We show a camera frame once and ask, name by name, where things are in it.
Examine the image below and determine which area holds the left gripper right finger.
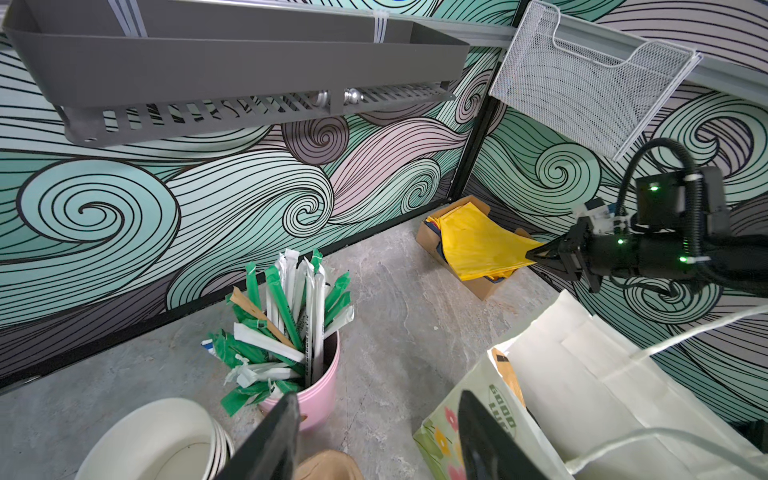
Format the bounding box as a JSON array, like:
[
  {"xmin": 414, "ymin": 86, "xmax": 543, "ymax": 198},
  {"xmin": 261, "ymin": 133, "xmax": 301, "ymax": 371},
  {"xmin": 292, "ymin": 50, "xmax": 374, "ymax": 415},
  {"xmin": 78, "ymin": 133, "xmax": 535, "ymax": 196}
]
[{"xmin": 458, "ymin": 390, "xmax": 546, "ymax": 480}]

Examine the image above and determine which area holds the pink cup holder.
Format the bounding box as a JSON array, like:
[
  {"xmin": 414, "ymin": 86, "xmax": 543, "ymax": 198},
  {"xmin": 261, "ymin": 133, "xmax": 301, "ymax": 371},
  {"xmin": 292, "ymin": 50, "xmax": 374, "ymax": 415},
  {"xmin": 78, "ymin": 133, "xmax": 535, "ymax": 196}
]
[{"xmin": 297, "ymin": 332, "xmax": 341, "ymax": 432}]

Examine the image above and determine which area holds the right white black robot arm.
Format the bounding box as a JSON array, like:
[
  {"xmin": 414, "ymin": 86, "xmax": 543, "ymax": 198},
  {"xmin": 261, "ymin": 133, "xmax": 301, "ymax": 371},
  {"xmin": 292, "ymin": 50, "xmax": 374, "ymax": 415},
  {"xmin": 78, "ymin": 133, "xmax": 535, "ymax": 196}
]
[{"xmin": 526, "ymin": 138, "xmax": 767, "ymax": 297}]

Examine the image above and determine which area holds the brown pulp cup carrier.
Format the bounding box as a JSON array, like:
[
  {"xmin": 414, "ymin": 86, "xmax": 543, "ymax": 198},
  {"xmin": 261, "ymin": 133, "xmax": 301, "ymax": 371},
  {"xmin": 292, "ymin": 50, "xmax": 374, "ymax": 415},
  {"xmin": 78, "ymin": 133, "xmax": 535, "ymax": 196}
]
[{"xmin": 294, "ymin": 450, "xmax": 364, "ymax": 480}]

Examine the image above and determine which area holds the black wall-mounted tray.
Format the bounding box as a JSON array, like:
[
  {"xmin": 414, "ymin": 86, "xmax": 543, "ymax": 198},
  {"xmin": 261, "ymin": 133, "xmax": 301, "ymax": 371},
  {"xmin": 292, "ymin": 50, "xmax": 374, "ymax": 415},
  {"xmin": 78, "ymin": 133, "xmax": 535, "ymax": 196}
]
[{"xmin": 2, "ymin": 1, "xmax": 469, "ymax": 147}]

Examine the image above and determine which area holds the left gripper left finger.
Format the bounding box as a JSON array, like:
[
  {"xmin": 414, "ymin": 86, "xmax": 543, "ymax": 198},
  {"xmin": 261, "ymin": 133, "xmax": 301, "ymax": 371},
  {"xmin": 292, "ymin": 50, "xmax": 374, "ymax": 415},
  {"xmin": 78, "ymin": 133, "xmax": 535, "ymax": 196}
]
[{"xmin": 215, "ymin": 393, "xmax": 300, "ymax": 480}]

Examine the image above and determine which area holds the stack of green paper cups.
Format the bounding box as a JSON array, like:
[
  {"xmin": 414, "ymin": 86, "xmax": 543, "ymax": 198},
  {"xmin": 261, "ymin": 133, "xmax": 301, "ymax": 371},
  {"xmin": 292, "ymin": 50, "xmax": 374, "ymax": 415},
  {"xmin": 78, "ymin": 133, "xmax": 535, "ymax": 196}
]
[{"xmin": 76, "ymin": 398, "xmax": 235, "ymax": 479}]

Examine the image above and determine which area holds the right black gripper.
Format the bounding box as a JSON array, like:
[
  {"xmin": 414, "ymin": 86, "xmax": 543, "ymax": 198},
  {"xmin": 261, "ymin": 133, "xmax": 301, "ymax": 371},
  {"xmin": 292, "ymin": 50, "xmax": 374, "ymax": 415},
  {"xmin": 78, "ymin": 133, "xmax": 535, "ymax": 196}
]
[{"xmin": 525, "ymin": 167, "xmax": 729, "ymax": 293}]

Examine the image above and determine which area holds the clear acrylic wall holder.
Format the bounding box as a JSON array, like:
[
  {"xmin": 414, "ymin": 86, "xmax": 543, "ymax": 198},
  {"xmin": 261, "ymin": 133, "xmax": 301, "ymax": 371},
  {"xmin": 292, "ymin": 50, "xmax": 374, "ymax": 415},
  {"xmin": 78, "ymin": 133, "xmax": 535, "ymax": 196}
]
[{"xmin": 490, "ymin": 1, "xmax": 702, "ymax": 160}]

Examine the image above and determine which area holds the aluminium rail wall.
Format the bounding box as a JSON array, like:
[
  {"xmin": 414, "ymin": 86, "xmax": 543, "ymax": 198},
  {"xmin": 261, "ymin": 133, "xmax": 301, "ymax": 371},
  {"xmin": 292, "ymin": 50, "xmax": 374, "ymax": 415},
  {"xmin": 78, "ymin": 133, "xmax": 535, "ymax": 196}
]
[
  {"xmin": 542, "ymin": 11, "xmax": 768, "ymax": 109},
  {"xmin": 171, "ymin": 1, "xmax": 514, "ymax": 47}
]

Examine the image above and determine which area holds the aluminium rail right wall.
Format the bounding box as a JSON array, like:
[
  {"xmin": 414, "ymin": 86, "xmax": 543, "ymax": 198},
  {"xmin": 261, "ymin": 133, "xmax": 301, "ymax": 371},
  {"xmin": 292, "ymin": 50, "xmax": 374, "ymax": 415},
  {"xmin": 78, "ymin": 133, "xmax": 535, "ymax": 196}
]
[{"xmin": 542, "ymin": 11, "xmax": 768, "ymax": 109}]

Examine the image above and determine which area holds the yellow paper napkin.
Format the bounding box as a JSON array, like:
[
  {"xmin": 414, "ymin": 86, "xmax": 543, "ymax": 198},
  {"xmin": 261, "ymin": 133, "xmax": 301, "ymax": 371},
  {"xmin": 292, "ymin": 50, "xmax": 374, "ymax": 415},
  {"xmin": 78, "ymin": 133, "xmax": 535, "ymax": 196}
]
[{"xmin": 435, "ymin": 202, "xmax": 542, "ymax": 281}]

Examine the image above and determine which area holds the brown stirrer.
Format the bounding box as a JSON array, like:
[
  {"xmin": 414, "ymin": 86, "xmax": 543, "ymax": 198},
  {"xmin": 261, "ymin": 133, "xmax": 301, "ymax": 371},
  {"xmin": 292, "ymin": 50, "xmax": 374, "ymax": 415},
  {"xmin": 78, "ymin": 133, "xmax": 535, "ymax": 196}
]
[{"xmin": 491, "ymin": 348, "xmax": 526, "ymax": 407}]

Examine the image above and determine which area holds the white paper takeout bag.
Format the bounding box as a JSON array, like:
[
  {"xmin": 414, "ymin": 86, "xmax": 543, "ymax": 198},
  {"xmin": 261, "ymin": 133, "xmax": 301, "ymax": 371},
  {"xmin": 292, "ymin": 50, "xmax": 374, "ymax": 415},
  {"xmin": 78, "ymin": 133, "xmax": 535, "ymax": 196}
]
[{"xmin": 413, "ymin": 292, "xmax": 767, "ymax": 479}]

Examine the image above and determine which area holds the aluminium rail back wall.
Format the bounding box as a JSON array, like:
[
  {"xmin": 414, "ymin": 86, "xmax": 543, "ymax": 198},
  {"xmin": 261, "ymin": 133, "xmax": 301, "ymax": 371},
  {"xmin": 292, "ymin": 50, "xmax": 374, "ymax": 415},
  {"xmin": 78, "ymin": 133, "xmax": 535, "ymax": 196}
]
[{"xmin": 171, "ymin": 1, "xmax": 514, "ymax": 47}]

